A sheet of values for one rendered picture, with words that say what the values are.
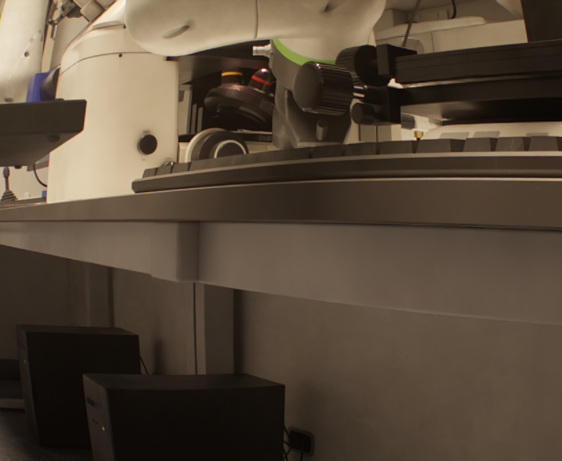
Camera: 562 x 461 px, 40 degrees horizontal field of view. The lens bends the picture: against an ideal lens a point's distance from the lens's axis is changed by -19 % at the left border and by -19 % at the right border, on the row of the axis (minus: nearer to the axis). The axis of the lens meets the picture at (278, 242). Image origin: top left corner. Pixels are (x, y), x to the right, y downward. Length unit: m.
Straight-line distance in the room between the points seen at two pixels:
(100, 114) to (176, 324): 1.69
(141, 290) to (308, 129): 2.09
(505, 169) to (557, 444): 1.14
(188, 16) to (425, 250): 0.34
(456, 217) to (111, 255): 0.51
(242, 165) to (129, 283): 2.57
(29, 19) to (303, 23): 0.77
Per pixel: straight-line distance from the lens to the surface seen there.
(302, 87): 0.59
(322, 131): 0.80
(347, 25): 0.71
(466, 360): 1.57
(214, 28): 0.69
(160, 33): 0.69
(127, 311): 3.02
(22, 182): 3.71
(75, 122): 0.45
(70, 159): 1.00
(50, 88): 1.15
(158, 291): 2.74
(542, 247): 0.34
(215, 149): 0.98
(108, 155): 0.98
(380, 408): 1.79
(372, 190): 0.33
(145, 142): 0.98
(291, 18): 0.70
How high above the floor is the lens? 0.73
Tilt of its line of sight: 1 degrees down
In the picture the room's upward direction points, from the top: 1 degrees clockwise
